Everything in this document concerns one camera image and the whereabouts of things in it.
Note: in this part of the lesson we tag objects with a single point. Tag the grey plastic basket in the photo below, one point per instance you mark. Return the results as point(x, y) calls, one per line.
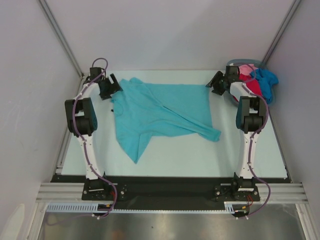
point(256, 63)

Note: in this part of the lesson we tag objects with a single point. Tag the red t-shirt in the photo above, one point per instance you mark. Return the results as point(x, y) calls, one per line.
point(240, 88)

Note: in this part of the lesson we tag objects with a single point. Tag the teal t-shirt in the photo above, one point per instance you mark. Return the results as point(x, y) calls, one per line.
point(145, 110)

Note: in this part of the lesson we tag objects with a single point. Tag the left aluminium corner post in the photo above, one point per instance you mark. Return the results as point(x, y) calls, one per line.
point(43, 4)

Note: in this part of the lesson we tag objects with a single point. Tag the right aluminium corner post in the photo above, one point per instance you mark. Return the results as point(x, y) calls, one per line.
point(293, 9)

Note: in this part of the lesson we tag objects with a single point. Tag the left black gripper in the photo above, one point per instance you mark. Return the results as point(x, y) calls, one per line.
point(114, 87)

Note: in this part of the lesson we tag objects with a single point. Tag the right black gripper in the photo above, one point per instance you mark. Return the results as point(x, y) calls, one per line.
point(218, 83)

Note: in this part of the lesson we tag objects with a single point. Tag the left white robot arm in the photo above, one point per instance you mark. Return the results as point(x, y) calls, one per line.
point(82, 122)

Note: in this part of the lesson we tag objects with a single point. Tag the aluminium corner post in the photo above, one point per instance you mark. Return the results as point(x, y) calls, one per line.
point(43, 4)
point(293, 9)

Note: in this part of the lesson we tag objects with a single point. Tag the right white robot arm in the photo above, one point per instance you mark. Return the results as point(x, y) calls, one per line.
point(251, 117)

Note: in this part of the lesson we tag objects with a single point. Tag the pink t-shirt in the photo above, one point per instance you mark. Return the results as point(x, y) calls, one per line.
point(246, 72)

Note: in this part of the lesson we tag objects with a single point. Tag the blue t-shirt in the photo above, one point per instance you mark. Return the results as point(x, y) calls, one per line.
point(266, 80)

